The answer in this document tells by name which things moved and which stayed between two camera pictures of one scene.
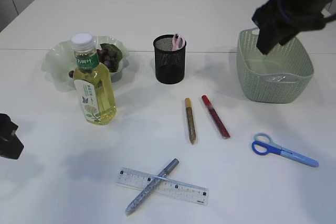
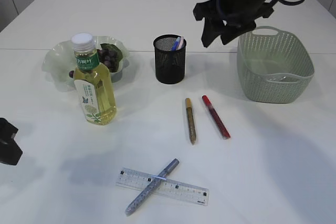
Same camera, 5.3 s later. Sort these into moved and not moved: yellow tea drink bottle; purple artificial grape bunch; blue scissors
Moved: blue scissors
Not moved: yellow tea drink bottle; purple artificial grape bunch
